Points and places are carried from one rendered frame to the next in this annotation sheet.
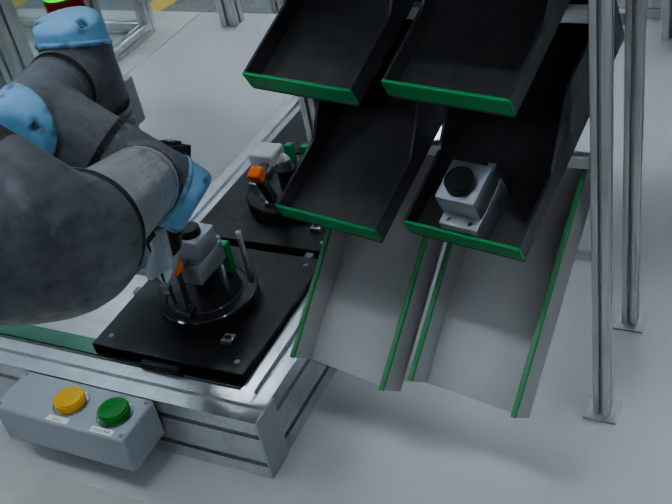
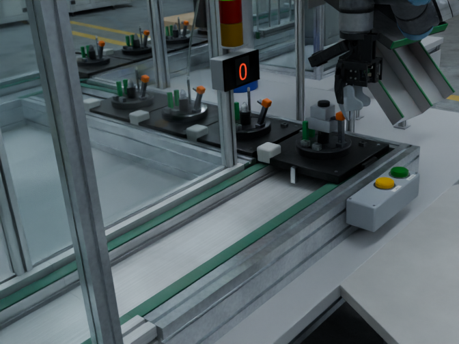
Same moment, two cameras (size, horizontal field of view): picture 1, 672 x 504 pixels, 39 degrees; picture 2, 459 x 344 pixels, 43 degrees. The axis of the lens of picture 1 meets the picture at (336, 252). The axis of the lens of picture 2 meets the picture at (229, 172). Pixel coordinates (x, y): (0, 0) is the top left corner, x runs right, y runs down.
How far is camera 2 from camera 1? 1.89 m
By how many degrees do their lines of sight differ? 68
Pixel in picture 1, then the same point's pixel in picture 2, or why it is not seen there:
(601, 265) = not seen: hidden behind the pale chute
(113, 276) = not seen: outside the picture
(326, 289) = (379, 95)
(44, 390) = (369, 192)
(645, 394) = not seen: hidden behind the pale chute
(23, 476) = (389, 248)
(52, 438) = (394, 206)
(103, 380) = (369, 177)
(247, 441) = (415, 162)
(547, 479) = (434, 137)
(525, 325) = (421, 75)
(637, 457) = (427, 125)
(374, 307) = (393, 93)
